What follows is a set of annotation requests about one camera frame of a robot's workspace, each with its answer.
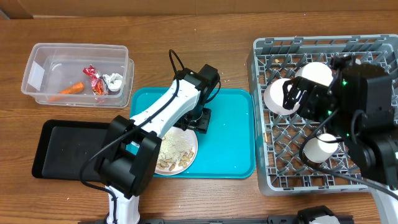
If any white bowl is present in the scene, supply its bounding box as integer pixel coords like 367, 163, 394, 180
295, 62, 333, 86

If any white plate with food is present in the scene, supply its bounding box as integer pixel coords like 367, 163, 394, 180
155, 127, 198, 176

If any pink bowl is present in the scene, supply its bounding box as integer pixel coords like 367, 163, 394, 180
263, 78, 300, 115

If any white paper cup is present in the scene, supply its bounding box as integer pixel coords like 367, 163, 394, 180
303, 133, 338, 163

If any white tissue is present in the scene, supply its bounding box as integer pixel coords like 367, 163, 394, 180
102, 73, 123, 92

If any red snack wrapper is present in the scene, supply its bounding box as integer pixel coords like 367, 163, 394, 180
83, 65, 108, 95

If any orange carrot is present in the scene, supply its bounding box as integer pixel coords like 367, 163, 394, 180
49, 82, 85, 101

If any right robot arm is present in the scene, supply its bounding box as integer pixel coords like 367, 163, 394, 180
282, 55, 397, 223

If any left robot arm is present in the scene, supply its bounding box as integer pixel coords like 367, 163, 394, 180
95, 64, 220, 223

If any grey dishwasher rack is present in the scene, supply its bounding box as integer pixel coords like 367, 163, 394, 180
247, 34, 397, 196

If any teal serving tray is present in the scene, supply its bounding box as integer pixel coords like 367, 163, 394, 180
124, 87, 257, 180

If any clear plastic storage bin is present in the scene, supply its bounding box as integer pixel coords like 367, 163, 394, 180
21, 43, 134, 108

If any black plastic tray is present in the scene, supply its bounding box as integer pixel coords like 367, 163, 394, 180
32, 119, 109, 180

